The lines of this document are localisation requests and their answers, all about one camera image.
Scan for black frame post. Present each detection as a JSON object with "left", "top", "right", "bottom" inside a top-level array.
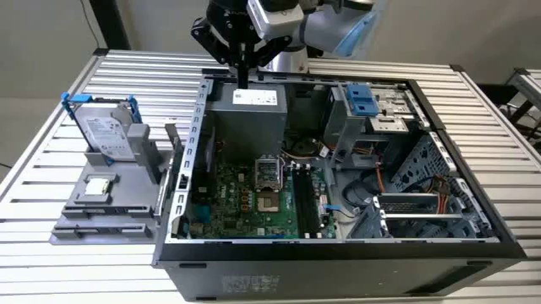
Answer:
[{"left": 88, "top": 0, "right": 130, "bottom": 51}]

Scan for thin orange wire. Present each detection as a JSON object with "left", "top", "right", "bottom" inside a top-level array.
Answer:
[{"left": 374, "top": 160, "right": 386, "bottom": 194}]

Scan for grey metal drive cage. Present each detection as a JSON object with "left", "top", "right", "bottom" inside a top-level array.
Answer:
[{"left": 323, "top": 81, "right": 427, "bottom": 165}]

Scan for green motherboard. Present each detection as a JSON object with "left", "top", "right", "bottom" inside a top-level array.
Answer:
[{"left": 187, "top": 161, "right": 339, "bottom": 240}]

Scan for grey metal side table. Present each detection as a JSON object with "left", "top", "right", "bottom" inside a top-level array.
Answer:
[{"left": 505, "top": 67, "right": 541, "bottom": 96}]

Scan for silver hard disk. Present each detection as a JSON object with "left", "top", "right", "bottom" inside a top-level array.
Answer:
[{"left": 73, "top": 103, "right": 136, "bottom": 161}]

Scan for black RAM slot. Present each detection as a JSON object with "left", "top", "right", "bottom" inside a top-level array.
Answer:
[
  {"left": 293, "top": 163, "right": 310, "bottom": 239},
  {"left": 303, "top": 163, "right": 323, "bottom": 239}
]

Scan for graphics card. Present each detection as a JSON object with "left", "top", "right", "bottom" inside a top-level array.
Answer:
[{"left": 155, "top": 121, "right": 187, "bottom": 222}]

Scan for red yellow power wires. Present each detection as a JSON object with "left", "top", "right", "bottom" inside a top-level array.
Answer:
[{"left": 425, "top": 175, "right": 451, "bottom": 218}]

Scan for blue expansion slot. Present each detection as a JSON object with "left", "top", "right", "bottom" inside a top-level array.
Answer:
[{"left": 218, "top": 232, "right": 284, "bottom": 240}]

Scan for metal socket cover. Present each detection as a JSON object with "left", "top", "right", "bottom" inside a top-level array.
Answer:
[{"left": 254, "top": 154, "right": 283, "bottom": 192}]

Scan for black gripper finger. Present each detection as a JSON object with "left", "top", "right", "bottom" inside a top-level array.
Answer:
[
  {"left": 190, "top": 17, "right": 243, "bottom": 89},
  {"left": 243, "top": 36, "right": 293, "bottom": 89}
]

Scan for CPU socket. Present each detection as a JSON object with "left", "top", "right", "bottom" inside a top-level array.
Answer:
[{"left": 256, "top": 189, "right": 283, "bottom": 217}]

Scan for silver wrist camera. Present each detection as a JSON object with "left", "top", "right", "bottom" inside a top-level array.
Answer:
[{"left": 246, "top": 0, "right": 305, "bottom": 41}]

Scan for black PC case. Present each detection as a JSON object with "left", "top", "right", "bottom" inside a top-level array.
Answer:
[{"left": 151, "top": 68, "right": 529, "bottom": 301}]

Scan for grey metal disk bay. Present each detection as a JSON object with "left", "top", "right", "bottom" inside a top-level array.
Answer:
[{"left": 346, "top": 131, "right": 496, "bottom": 240}]

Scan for grey power supply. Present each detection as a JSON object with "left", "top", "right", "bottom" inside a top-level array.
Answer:
[{"left": 206, "top": 82, "right": 288, "bottom": 165}]

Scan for grey parts rack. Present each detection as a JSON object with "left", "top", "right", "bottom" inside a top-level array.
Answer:
[{"left": 49, "top": 122, "right": 174, "bottom": 245}]

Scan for silver CPU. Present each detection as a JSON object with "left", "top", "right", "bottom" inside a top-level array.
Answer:
[{"left": 84, "top": 177, "right": 112, "bottom": 194}]

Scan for blue plastic drive latch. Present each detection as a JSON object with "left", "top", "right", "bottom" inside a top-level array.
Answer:
[{"left": 345, "top": 84, "right": 378, "bottom": 117}]

